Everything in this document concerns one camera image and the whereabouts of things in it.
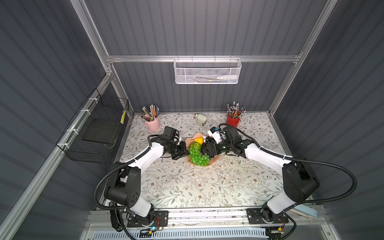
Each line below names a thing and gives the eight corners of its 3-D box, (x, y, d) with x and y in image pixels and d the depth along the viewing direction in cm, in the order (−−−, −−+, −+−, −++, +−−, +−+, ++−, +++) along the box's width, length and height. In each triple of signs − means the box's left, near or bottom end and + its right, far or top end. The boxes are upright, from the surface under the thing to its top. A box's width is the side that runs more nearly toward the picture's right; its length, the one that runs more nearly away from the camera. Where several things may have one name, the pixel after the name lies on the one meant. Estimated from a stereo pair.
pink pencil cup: (145, 132, 111) (141, 122, 102) (148, 124, 116) (144, 114, 107) (158, 132, 111) (155, 122, 102) (160, 124, 116) (157, 114, 107)
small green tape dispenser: (201, 127, 114) (201, 121, 107) (195, 121, 118) (195, 114, 112) (207, 125, 115) (207, 118, 109) (201, 118, 120) (202, 111, 114)
